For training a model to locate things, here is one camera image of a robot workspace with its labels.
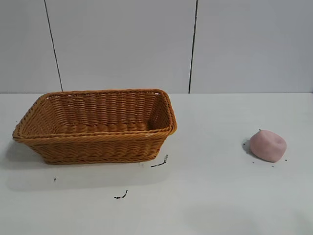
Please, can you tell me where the pink peach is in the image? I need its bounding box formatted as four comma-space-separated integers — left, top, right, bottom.
249, 129, 287, 163

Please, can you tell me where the brown woven wicker basket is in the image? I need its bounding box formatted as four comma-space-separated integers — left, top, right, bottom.
12, 88, 178, 165

